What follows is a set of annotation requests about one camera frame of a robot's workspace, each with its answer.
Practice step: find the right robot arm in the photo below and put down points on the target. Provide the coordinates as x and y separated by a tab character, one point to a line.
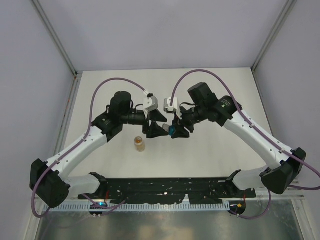
281	167

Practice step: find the aluminium frame post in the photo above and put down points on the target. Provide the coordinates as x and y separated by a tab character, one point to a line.
275	30
54	36

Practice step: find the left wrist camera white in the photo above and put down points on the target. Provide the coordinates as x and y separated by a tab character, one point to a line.
150	102

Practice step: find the grey pill box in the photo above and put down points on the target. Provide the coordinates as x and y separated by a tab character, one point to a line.
166	127

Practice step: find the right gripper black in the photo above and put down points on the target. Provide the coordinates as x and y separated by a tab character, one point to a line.
180	132

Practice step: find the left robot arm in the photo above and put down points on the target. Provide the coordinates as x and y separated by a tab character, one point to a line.
51	181

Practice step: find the blue pill box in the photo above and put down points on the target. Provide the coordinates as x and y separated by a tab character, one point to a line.
171	130

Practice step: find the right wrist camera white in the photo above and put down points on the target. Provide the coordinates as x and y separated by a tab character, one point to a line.
170	105

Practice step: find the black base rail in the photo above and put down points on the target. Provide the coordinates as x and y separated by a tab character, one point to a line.
168	191

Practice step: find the right aluminium frame post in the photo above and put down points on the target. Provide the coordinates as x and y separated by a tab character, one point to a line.
275	30

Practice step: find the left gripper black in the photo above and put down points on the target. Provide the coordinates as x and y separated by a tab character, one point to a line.
154	130

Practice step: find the clear pill bottle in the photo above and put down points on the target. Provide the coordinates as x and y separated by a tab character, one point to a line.
139	144

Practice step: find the white slotted cable duct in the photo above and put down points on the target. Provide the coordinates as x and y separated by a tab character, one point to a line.
82	206

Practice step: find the left aluminium frame post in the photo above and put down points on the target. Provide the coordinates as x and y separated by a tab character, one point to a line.
54	36

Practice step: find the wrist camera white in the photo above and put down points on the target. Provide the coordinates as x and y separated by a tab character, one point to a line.
170	105
150	102

